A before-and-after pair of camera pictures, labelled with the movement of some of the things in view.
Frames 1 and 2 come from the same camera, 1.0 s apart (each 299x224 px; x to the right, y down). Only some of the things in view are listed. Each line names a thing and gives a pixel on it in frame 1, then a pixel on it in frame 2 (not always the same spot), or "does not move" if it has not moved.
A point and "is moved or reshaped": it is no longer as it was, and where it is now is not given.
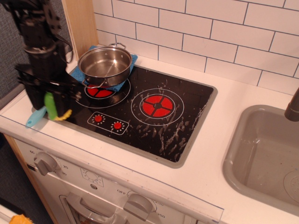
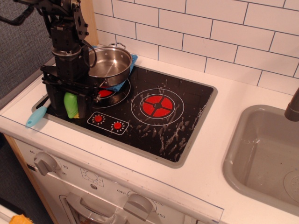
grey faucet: [292, 112] does not move
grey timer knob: [45, 163] does not move
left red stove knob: [98, 118] does not move
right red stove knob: [117, 125] does not move
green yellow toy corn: [51, 109] is moved or reshaped
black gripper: [46, 73] -> [71, 73]
